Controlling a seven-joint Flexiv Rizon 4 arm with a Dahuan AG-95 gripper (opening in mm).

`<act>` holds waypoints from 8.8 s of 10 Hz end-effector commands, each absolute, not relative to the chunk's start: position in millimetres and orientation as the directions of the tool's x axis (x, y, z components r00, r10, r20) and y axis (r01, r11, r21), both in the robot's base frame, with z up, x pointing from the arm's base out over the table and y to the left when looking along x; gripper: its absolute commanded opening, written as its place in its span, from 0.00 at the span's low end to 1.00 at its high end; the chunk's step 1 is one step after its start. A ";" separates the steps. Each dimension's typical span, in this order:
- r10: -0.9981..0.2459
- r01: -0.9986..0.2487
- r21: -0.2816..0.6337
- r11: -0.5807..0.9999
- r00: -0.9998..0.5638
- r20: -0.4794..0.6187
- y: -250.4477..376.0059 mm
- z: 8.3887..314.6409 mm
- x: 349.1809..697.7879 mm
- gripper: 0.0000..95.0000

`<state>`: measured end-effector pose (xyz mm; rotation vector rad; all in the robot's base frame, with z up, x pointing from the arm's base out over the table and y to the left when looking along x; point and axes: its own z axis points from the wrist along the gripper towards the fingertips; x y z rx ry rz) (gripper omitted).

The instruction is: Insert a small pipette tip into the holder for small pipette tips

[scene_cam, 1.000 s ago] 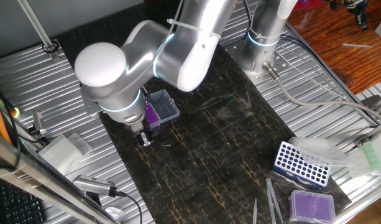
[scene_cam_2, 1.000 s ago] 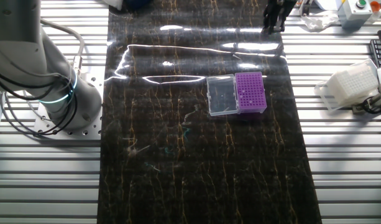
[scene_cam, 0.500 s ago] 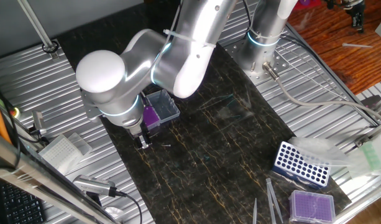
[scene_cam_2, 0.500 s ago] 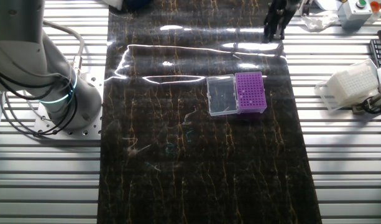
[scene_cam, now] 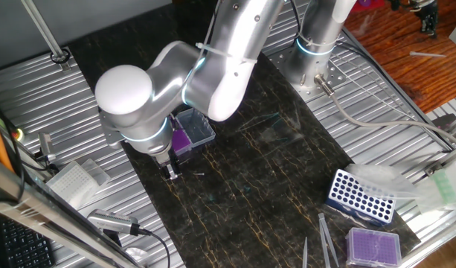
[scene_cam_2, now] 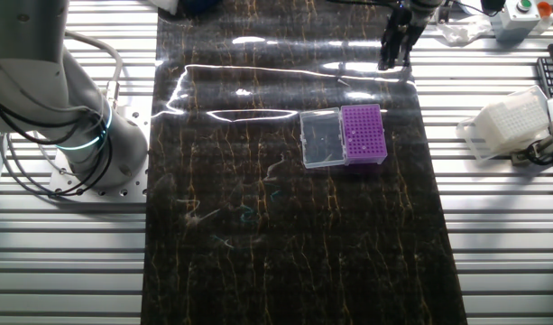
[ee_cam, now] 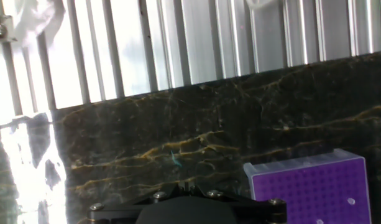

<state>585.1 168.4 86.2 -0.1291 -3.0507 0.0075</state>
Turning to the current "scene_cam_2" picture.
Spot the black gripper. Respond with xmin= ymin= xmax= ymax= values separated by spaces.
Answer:
xmin=377 ymin=5 xmax=429 ymax=72

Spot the open purple pipette tip box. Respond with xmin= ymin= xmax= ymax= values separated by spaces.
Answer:
xmin=299 ymin=103 xmax=389 ymax=171

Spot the white pipette tip box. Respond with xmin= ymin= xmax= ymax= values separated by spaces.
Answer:
xmin=456 ymin=84 xmax=552 ymax=163

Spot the small grey sensor stand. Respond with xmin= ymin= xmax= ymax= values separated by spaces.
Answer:
xmin=437 ymin=2 xmax=454 ymax=24

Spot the crumpled clear plastic wrap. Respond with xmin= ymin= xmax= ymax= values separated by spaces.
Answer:
xmin=436 ymin=16 xmax=493 ymax=47

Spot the grey button control box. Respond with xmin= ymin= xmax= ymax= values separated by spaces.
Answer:
xmin=488 ymin=0 xmax=542 ymax=42

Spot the dark blue object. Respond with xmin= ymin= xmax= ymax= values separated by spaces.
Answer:
xmin=180 ymin=0 xmax=224 ymax=15

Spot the black marble pattern mat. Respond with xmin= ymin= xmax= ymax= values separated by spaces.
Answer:
xmin=140 ymin=0 xmax=469 ymax=325

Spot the white cloth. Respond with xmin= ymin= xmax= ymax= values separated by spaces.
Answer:
xmin=147 ymin=0 xmax=181 ymax=15

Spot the black camera cable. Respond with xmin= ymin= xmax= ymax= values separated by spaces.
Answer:
xmin=523 ymin=139 xmax=553 ymax=167

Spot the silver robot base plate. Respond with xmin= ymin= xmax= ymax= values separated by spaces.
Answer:
xmin=48 ymin=95 xmax=151 ymax=200

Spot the thick grey robot cable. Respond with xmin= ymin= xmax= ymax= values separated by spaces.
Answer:
xmin=63 ymin=29 xmax=124 ymax=110

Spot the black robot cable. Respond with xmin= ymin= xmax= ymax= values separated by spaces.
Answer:
xmin=0 ymin=92 xmax=114 ymax=200
xmin=0 ymin=116 xmax=101 ymax=198

